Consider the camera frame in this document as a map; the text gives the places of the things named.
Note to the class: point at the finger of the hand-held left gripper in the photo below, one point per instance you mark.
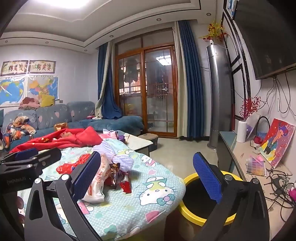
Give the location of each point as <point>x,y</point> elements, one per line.
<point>23,154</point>
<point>48,156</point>

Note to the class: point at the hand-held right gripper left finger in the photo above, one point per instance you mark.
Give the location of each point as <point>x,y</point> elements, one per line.
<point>86,176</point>

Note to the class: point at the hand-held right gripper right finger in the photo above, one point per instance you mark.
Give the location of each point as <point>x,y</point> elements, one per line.
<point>207,178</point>

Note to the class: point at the red foil wrapper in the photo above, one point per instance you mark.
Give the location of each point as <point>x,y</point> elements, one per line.
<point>67,168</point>

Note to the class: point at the brown chocolate bar wrapper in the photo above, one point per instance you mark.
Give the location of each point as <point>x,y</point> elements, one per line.
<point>111,172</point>

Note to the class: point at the white twisted plastic bag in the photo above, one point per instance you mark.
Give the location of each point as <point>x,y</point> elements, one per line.
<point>115,153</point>

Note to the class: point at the black bin with yellow rim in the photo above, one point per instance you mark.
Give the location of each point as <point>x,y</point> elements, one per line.
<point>194,215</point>

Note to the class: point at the red snack packet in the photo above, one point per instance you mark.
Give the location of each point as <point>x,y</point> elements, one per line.
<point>126,185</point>

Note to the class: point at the person's left hand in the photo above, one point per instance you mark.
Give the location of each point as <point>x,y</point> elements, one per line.
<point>20,202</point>

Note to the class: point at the red padded cloth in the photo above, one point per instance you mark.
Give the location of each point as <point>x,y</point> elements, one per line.
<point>69,140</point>

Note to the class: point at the orange patterned cloth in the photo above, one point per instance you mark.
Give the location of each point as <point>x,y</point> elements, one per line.
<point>19,126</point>

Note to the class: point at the gold gift bag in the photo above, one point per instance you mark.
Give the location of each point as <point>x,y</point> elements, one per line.
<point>60,127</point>

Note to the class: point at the blue heart patterned sofa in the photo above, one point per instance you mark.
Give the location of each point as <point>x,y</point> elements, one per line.
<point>53,115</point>

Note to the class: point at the pink garment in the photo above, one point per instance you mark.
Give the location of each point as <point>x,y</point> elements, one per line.
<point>111,135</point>

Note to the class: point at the clear bead organizer box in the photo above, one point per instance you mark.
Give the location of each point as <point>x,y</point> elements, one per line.
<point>255,165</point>

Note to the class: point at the pile of pink clothes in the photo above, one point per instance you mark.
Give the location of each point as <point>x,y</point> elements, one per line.
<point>29,103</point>

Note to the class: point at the purple cloth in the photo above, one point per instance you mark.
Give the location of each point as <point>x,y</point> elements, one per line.
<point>122,138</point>

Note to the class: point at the yellow pillow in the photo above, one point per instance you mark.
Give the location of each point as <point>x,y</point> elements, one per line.
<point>47,100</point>

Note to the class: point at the cartoon cat printed blanket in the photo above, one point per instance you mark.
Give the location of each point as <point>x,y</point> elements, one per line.
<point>143,178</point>

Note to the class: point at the white ribbed vase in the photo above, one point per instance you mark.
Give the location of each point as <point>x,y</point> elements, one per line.
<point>242,132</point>

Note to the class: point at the marble top coffee table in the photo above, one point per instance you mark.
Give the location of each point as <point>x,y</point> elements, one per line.
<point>138,143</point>

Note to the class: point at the world map poster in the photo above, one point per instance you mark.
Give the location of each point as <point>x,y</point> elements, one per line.
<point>11,92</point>

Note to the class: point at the small dark stool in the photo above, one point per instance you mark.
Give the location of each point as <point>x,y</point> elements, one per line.
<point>150,139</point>

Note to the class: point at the country map poster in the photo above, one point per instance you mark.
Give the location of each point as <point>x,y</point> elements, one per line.
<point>41,87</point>

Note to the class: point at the white canvas board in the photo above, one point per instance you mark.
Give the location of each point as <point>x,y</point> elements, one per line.
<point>253,126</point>

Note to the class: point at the colourful painting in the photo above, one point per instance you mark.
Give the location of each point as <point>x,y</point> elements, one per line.
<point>278,139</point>

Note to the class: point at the red berry branches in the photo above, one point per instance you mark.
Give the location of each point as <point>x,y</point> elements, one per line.
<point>248,107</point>

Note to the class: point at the small pink device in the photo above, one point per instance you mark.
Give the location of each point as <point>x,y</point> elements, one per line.
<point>291,191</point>

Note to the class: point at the framed calligraphy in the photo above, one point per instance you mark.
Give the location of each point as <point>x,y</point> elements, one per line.
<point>13,68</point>
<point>42,66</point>

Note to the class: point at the blue curtain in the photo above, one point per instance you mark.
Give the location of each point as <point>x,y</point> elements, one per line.
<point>192,92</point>
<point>108,92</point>

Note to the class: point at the grey tower air conditioner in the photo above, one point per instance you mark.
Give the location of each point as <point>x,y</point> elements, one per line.
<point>218,92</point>

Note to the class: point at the wooden sliding glass door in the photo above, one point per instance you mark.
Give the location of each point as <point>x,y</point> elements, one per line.
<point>159,92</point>

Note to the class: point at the yellow artificial flowers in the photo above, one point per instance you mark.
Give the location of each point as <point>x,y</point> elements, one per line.
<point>215,30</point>

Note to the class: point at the wall mounted television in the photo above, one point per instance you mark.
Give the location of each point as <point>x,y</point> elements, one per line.
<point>266,41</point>

